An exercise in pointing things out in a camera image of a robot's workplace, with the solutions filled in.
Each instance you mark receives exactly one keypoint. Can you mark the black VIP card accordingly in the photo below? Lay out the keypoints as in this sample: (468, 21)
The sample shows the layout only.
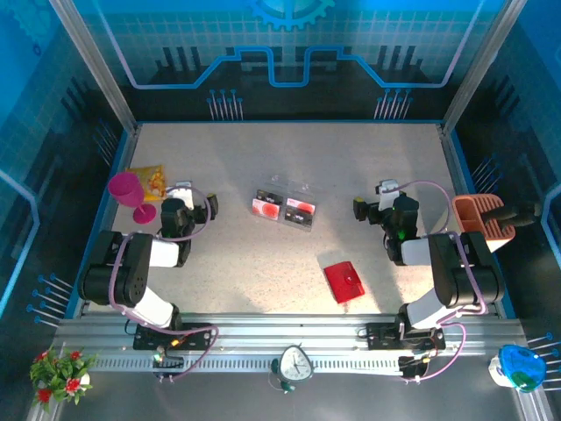
(298, 217)
(268, 196)

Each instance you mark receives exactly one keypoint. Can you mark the red card holder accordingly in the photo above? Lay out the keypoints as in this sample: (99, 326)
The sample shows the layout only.
(344, 280)

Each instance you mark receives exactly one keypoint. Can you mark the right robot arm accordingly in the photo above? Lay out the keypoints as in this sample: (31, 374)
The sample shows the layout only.
(456, 280)

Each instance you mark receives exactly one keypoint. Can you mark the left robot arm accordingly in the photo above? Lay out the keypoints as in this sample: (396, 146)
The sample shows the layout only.
(136, 285)

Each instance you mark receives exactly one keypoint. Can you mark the orange and white utensil holder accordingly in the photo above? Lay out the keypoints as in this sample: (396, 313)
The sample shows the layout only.
(466, 215)

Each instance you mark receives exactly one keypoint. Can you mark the clear acrylic card stand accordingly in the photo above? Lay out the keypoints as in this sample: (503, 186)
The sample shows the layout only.
(289, 186)

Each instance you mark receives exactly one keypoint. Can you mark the black object in holder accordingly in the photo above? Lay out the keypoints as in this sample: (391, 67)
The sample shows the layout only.
(517, 215)

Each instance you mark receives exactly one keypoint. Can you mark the yellow snack packet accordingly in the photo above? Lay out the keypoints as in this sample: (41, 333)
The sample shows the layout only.
(153, 180)

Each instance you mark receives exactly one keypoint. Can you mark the pink plastic goblet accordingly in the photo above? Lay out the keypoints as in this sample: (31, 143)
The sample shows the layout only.
(127, 188)

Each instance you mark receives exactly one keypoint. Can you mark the white alarm clock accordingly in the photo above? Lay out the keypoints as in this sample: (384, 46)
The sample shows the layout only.
(296, 364)

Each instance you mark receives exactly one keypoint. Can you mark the potted plant with red flowers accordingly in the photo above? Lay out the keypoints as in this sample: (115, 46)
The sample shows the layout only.
(57, 377)

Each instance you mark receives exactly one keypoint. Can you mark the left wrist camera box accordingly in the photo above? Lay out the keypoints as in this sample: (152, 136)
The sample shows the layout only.
(186, 197)

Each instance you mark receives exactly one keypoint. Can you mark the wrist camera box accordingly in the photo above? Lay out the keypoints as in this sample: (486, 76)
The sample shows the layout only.
(186, 197)
(388, 197)

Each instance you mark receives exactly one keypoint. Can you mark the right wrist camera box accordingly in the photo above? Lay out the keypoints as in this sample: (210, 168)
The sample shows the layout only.
(388, 197)

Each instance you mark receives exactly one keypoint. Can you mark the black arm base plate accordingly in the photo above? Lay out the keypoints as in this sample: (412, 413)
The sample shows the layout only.
(381, 335)
(197, 335)

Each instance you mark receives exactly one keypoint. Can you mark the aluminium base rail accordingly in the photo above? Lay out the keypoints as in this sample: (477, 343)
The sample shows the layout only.
(280, 333)

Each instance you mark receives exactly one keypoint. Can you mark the aluminium frame post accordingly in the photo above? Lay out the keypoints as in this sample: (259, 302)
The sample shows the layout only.
(94, 66)
(480, 66)

